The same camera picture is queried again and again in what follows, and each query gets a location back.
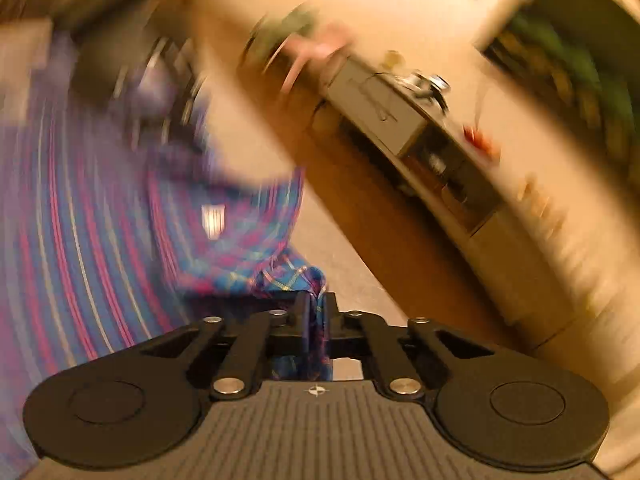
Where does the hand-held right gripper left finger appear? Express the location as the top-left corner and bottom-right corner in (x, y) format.
(140, 292), (313, 402)

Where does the green patterned cloth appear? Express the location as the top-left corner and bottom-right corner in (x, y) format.
(487, 10), (636, 171)

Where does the blue purple plaid shirt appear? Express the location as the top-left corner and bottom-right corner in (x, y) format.
(0, 30), (332, 480)

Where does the small red object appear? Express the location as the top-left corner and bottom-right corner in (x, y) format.
(462, 125), (502, 161)

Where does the grey cabinet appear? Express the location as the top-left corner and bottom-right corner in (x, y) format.
(312, 55), (503, 237)

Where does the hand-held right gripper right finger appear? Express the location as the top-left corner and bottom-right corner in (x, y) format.
(324, 292), (497, 402)

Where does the pink and green object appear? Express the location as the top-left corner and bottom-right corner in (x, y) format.
(242, 4), (353, 93)

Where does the shiny metal object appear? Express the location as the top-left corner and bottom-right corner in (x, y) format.
(402, 71), (452, 107)

